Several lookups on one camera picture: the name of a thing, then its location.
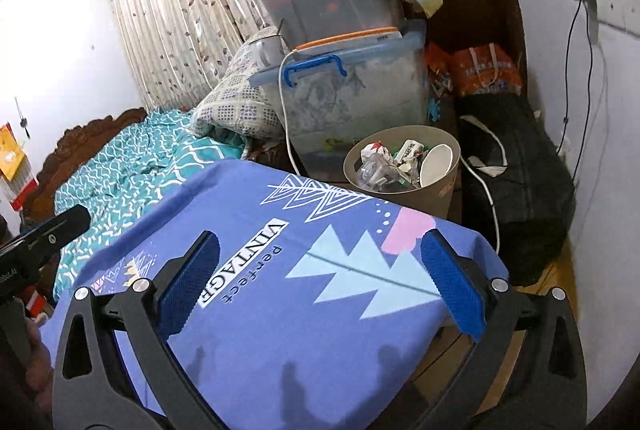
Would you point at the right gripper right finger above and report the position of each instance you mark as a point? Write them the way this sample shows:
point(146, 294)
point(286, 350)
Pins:
point(526, 369)

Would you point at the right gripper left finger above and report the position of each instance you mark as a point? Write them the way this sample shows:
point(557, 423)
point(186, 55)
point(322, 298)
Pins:
point(92, 388)

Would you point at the chicken snack pouch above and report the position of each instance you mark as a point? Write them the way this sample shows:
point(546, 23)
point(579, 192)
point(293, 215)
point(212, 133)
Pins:
point(408, 161)

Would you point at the white plastic bag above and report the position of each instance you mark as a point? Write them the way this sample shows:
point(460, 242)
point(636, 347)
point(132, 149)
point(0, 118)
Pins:
point(376, 149)

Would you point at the beige round trash bin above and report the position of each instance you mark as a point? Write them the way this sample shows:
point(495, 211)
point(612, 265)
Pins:
point(434, 199)

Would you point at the left hand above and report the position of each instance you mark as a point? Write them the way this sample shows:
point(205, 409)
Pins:
point(39, 371)

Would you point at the carved wooden headboard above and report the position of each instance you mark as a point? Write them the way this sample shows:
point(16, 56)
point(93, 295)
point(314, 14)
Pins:
point(76, 147)

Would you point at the teal patterned quilt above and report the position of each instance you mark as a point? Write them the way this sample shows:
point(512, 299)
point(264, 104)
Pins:
point(134, 171)

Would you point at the black bag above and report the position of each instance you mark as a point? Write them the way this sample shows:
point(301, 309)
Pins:
point(516, 191)

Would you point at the white paper cup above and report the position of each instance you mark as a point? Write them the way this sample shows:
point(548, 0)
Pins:
point(436, 164)

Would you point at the grey patterned pillow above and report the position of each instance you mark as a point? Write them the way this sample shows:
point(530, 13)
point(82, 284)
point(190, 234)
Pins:
point(236, 106)

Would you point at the clear plastic bottle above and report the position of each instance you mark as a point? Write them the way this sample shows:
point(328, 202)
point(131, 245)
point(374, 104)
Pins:
point(377, 174)

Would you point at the floral curtain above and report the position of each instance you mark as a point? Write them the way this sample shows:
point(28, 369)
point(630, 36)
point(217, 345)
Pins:
point(178, 50)

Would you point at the orange shopping bag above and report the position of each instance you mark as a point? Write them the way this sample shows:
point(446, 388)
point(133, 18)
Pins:
point(485, 69)

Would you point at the red yellow wall calendar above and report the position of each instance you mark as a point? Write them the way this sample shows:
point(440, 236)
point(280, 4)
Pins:
point(17, 178)

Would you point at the clear storage box blue handle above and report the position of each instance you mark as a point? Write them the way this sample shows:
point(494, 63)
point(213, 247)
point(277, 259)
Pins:
point(333, 100)

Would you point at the white wall power strip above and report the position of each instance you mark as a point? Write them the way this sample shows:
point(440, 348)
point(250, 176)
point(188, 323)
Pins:
point(621, 15)

